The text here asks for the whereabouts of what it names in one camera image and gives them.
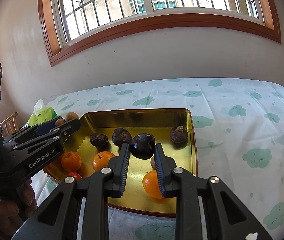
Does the green tissue box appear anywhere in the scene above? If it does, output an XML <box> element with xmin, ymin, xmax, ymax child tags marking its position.
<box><xmin>27</xmin><ymin>99</ymin><xmax>58</xmax><ymax>128</ymax></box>

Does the wooden framed barred window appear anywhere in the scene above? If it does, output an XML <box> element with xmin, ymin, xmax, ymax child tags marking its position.
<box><xmin>37</xmin><ymin>0</ymin><xmax>282</xmax><ymax>67</ymax></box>

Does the person's left hand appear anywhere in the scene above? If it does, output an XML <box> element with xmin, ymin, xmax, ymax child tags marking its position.
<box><xmin>0</xmin><ymin>180</ymin><xmax>38</xmax><ymax>240</ymax></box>

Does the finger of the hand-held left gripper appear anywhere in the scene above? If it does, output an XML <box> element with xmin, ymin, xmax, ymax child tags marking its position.
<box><xmin>11</xmin><ymin>118</ymin><xmax>81</xmax><ymax>151</ymax></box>
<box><xmin>3</xmin><ymin>118</ymin><xmax>57</xmax><ymax>143</ymax></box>

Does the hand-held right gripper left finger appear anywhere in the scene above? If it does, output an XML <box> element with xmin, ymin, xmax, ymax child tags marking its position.
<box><xmin>11</xmin><ymin>142</ymin><xmax>130</xmax><ymax>240</ymax></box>

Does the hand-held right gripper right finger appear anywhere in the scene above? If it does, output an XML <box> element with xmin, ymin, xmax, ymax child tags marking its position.
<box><xmin>154</xmin><ymin>143</ymin><xmax>274</xmax><ymax>240</ymax></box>

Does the cloud print tablecloth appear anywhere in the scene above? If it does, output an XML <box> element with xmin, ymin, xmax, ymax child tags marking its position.
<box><xmin>30</xmin><ymin>77</ymin><xmax>284</xmax><ymax>240</ymax></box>

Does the red tomato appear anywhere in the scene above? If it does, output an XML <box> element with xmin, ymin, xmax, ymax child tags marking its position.
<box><xmin>65</xmin><ymin>171</ymin><xmax>83</xmax><ymax>180</ymax></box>

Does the shiny dark water chestnut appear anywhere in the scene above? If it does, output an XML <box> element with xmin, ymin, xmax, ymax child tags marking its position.
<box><xmin>130</xmin><ymin>133</ymin><xmax>156</xmax><ymax>160</ymax></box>

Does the light wooden chair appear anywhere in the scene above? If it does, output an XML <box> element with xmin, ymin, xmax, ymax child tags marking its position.
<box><xmin>0</xmin><ymin>112</ymin><xmax>18</xmax><ymax>132</ymax></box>

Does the red and gold tin box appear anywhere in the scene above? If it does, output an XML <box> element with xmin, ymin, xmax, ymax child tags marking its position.
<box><xmin>42</xmin><ymin>108</ymin><xmax>198</xmax><ymax>218</ymax></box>

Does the wrinkled dark water chestnut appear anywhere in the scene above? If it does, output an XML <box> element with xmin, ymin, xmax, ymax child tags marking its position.
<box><xmin>170</xmin><ymin>126</ymin><xmax>189</xmax><ymax>143</ymax></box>
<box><xmin>90</xmin><ymin>134</ymin><xmax>108</xmax><ymax>148</ymax></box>

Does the purple wrinkled passion fruit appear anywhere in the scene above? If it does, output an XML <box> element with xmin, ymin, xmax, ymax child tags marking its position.
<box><xmin>112</xmin><ymin>128</ymin><xmax>132</xmax><ymax>147</ymax></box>

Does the orange mandarin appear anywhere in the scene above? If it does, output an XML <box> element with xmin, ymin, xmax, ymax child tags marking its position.
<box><xmin>92</xmin><ymin>151</ymin><xmax>116</xmax><ymax>172</ymax></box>
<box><xmin>61</xmin><ymin>151</ymin><xmax>82</xmax><ymax>172</ymax></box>
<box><xmin>142</xmin><ymin>170</ymin><xmax>169</xmax><ymax>199</ymax></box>

